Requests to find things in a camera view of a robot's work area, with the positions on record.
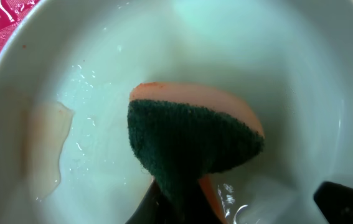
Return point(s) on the orange green sponge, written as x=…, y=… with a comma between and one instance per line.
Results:
x=182, y=133

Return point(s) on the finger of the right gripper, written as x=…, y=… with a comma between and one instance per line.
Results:
x=335, y=202

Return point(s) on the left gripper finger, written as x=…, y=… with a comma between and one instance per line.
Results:
x=155, y=208

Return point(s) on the light blue plate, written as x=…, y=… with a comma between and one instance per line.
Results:
x=132, y=46

